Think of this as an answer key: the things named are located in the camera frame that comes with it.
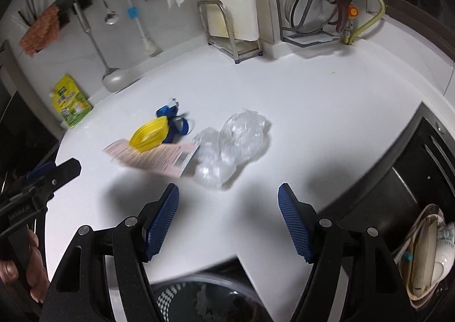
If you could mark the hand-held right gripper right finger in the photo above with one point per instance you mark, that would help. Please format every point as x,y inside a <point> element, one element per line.
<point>295,222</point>

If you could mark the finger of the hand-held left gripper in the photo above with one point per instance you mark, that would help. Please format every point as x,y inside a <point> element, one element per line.
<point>41,169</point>
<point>67,169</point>

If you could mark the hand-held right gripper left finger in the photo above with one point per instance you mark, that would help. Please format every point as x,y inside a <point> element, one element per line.
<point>161,222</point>

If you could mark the pink paper card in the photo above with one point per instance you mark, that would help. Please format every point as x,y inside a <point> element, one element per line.
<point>153,158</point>

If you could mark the grey perforated waste basket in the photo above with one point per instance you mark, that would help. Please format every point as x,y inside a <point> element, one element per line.
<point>177,293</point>

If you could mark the yellow plastic lid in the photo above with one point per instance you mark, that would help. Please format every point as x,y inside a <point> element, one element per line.
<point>147,133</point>

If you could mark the blue plastic packaging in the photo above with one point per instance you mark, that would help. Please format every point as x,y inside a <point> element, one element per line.
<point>179,126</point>

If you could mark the clear plastic bag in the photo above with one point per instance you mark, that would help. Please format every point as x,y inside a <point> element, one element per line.
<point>241,137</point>

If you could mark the person's left hand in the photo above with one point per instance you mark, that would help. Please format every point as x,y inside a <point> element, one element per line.
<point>39,279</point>

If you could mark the black kitchen appliance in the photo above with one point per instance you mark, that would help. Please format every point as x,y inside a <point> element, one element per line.
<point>21,130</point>

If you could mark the yellow green refill pouch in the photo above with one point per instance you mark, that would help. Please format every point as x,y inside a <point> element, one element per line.
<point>73,103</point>

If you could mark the black kitchen sink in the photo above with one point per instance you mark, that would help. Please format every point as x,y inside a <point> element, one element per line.
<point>384,201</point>

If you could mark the metal ladle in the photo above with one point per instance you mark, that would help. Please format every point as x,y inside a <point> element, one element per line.
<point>113,80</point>

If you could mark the pile of dishes in sink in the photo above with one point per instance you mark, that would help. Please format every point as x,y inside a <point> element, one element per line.
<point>421,258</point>

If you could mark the orange dish cloth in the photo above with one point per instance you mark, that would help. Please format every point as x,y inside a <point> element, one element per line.
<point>41,30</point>

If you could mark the blue and white bottle brush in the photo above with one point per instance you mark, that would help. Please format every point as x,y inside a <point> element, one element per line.
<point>149,44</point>

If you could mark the white ceramic bowl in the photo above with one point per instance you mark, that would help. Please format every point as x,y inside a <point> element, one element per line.
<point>446,261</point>

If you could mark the small metal spoon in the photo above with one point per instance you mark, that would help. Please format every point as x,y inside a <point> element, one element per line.
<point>111,18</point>

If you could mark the bundle of chopsticks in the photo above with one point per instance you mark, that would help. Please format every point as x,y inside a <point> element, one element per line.
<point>30,2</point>

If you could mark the metal cutting board rack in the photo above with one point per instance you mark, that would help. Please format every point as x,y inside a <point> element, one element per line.
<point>245,51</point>

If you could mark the metal pot lid rack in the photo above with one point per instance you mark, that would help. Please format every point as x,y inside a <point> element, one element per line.
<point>302,41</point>

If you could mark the glass pot lid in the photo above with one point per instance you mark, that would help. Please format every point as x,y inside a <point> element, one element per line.
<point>312,5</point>

